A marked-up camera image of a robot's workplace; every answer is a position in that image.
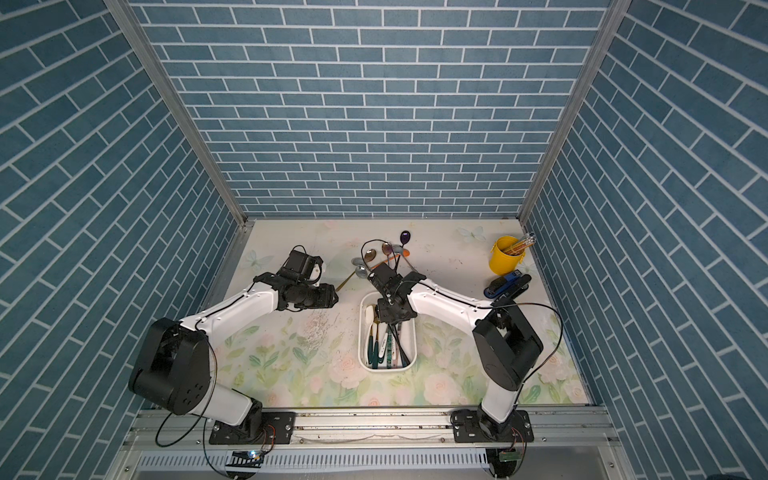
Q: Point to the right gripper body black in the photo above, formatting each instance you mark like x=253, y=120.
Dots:
x=387, y=313

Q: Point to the blue black stapler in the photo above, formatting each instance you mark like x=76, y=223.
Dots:
x=510, y=285

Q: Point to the white plastic storage box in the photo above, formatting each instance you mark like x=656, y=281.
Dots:
x=379, y=350

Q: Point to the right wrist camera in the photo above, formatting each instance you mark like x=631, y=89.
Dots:
x=385, y=279

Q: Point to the purple spoon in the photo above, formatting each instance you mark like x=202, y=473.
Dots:
x=405, y=237

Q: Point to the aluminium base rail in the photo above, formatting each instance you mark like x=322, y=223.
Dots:
x=425, y=427

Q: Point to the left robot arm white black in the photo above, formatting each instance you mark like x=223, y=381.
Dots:
x=176, y=367

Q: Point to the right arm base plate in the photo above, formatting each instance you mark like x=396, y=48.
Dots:
x=475, y=426

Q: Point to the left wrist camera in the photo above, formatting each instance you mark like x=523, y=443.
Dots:
x=300, y=267

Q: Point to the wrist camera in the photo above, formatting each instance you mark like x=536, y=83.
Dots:
x=385, y=279
x=300, y=267

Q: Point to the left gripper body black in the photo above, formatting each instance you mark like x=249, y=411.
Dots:
x=318, y=296

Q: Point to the bronze brown spoon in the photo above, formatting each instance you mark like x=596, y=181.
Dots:
x=367, y=256

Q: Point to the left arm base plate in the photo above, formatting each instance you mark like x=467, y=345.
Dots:
x=261, y=428

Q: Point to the yellow pen cup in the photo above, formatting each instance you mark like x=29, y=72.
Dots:
x=502, y=263

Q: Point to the floral table mat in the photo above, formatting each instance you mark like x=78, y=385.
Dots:
x=317, y=358

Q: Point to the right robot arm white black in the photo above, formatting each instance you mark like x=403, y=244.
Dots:
x=507, y=344

